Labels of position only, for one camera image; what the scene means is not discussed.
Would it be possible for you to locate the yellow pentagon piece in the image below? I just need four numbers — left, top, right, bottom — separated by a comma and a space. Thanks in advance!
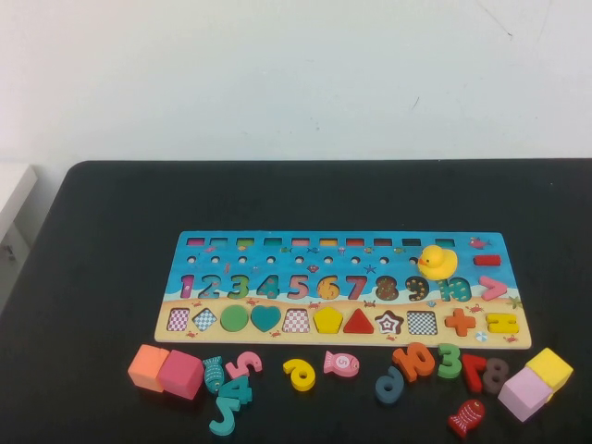
313, 305, 344, 335

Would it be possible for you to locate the blue wooden number puzzle board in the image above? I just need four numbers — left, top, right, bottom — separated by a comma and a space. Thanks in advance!
153, 230, 533, 349

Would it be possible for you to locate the teal heart piece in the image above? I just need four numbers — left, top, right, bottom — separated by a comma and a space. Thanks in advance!
250, 305, 282, 334

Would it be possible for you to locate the green circle piece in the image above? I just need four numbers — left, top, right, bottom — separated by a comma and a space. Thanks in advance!
219, 304, 252, 333

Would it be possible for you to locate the red triangle piece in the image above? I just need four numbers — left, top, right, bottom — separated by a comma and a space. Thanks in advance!
342, 308, 376, 335

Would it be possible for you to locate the pink number five piece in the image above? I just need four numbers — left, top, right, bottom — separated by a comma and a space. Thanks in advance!
225, 351, 263, 380

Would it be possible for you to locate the yellow number six piece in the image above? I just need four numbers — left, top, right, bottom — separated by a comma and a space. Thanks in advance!
282, 358, 316, 392

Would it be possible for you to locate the orange number ten piece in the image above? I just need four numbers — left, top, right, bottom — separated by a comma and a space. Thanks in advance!
391, 342, 437, 384

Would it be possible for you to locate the teal number four piece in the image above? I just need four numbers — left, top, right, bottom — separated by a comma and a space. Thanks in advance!
222, 375, 254, 407

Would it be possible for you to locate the orange plus sign piece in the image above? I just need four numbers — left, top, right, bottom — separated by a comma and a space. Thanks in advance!
444, 308, 477, 337

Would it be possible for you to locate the slate blue number nine piece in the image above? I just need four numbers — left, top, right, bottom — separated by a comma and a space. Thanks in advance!
375, 364, 405, 406

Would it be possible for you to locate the teal hook-shaped number piece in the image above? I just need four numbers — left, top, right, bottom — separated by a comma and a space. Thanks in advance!
208, 398, 242, 438

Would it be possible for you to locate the pink greater-than sign piece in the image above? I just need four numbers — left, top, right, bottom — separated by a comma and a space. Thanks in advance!
478, 276, 508, 301

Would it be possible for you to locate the green number three piece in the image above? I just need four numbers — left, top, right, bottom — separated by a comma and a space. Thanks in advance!
437, 342, 464, 379

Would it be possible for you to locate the yellow equals sign piece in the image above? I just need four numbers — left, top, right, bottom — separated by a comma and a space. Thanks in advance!
486, 314, 518, 335

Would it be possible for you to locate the red number seven piece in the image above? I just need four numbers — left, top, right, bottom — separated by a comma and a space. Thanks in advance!
461, 353, 487, 394

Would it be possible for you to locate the pink wooden fish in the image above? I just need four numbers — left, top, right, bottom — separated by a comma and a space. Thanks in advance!
322, 350, 361, 376

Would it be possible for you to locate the yellow rubber duck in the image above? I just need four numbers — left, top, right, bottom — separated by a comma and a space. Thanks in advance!
417, 245, 459, 281

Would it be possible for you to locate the teal wooden fish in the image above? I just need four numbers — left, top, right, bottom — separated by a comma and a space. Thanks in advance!
202, 355, 225, 395

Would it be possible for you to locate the magenta foam cube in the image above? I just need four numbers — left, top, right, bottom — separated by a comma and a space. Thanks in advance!
155, 350, 205, 401

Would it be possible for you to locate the orange foam cube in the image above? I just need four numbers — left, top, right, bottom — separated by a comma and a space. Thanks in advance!
127, 344, 170, 394

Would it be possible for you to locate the dark purple number eight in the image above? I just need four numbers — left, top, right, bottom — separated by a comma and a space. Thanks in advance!
481, 357, 511, 395

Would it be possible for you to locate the red wooden fish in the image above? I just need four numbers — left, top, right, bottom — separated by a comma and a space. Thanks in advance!
447, 399, 487, 438

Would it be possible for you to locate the lilac foam cube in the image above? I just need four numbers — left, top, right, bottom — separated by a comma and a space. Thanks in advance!
497, 367, 554, 423

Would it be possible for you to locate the yellow foam cube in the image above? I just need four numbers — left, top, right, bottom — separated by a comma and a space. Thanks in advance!
525, 347, 574, 402

